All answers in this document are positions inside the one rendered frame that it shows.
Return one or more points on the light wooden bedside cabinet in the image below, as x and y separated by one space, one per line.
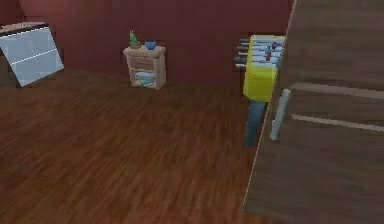
146 65

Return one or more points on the yellow table football game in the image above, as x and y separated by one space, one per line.
260 80

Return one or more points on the blue bowl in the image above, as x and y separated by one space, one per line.
150 45

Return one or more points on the small green house plant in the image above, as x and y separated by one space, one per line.
133 40

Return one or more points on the brown wooden room door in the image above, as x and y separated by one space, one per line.
330 140

